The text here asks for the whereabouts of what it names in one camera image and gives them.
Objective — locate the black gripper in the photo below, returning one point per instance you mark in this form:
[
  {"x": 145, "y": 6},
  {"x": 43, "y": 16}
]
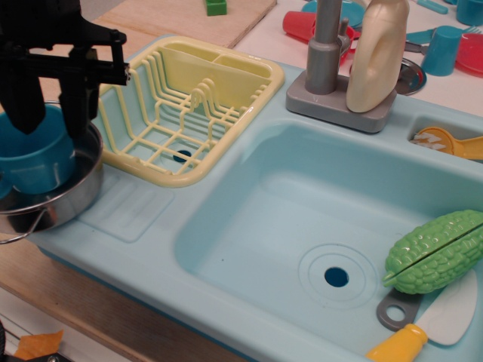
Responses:
[{"x": 53, "y": 38}]

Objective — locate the blue plastic cup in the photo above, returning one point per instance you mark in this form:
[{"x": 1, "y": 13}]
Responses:
[{"x": 39, "y": 162}]

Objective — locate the stainless steel pan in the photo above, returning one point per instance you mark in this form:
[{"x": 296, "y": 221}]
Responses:
[{"x": 23, "y": 214}]

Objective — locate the red plastic cup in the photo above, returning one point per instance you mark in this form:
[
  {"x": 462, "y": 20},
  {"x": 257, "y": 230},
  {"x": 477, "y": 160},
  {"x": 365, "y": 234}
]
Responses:
[{"x": 299, "y": 25}]

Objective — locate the light blue upturned cup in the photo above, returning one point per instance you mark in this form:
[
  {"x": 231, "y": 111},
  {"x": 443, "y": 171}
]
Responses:
[{"x": 440, "y": 57}]

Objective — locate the blue cup top right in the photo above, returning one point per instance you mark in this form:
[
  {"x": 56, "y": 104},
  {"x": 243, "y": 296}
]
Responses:
[{"x": 469, "y": 12}]

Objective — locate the yellow dish rack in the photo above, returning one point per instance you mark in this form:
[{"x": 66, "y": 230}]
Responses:
[{"x": 186, "y": 103}]

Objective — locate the green plastic block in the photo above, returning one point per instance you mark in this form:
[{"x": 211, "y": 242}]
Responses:
[{"x": 216, "y": 7}]

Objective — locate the plywood board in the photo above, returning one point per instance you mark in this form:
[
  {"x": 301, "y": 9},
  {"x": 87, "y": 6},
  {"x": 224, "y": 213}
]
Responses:
[{"x": 144, "y": 21}]

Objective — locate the orange tape piece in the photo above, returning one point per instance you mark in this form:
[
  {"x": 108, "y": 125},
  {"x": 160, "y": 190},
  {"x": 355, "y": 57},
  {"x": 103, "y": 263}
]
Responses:
[{"x": 40, "y": 345}]

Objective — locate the grey toy faucet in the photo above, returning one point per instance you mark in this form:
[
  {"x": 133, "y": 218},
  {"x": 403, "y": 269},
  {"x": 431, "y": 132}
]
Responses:
[{"x": 319, "y": 92}]

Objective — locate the light blue toy sink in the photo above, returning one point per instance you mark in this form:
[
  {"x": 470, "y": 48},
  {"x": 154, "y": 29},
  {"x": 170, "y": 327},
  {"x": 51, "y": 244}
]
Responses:
[{"x": 279, "y": 251}]

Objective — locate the cream toy detergent bottle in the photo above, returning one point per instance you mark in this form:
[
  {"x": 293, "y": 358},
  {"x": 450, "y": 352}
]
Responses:
[{"x": 378, "y": 55}]

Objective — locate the small metal lid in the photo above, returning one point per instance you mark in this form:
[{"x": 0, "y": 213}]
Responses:
[{"x": 412, "y": 78}]

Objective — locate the yellow toy scoop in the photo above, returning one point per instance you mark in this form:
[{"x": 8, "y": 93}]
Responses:
[{"x": 439, "y": 139}]

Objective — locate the green toy bitter gourd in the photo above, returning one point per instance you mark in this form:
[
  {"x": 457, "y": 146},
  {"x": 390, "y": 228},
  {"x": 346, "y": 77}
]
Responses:
[{"x": 435, "y": 254}]

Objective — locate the grey toy utensil handle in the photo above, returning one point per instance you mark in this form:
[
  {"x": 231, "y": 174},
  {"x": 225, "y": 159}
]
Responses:
[{"x": 398, "y": 309}]

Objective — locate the white toy knife yellow handle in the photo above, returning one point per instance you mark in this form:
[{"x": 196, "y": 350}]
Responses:
[{"x": 444, "y": 322}]

